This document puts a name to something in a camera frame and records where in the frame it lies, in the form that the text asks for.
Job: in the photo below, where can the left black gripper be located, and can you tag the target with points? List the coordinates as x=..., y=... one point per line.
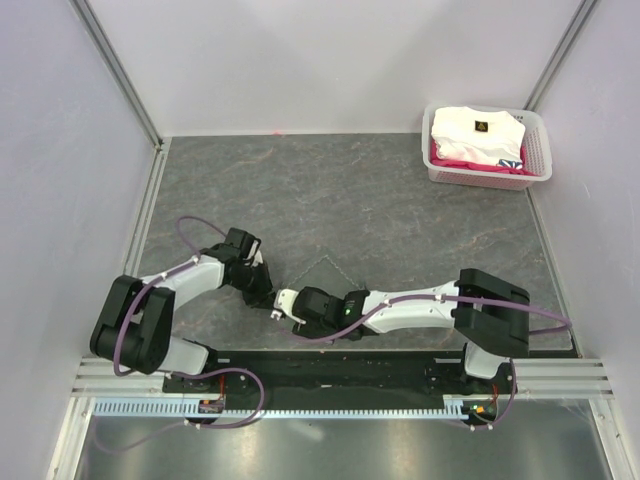
x=263, y=298

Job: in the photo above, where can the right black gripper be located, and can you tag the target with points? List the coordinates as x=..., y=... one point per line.
x=309, y=330

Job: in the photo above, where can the grey cloth napkin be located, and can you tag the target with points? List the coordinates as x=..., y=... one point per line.
x=327, y=274

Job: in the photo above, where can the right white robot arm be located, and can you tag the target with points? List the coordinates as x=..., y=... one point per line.
x=490, y=313

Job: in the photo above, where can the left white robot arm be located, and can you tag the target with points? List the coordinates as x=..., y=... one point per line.
x=134, y=329

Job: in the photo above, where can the pink folded cloth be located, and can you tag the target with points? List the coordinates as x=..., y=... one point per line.
x=502, y=167

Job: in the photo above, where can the white folded shirt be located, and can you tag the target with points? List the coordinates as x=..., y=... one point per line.
x=492, y=139

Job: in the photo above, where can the white plastic basket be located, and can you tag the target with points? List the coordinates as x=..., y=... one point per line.
x=535, y=145

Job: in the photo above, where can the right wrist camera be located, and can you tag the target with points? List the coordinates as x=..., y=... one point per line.
x=283, y=306

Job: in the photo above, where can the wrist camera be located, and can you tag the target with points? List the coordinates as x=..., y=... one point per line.
x=255, y=257
x=283, y=306

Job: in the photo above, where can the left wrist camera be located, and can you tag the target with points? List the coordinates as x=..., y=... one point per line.
x=255, y=257

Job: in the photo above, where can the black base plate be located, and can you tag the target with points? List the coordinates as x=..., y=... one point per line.
x=361, y=378

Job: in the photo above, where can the light blue cable duct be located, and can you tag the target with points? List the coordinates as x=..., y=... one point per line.
x=449, y=407

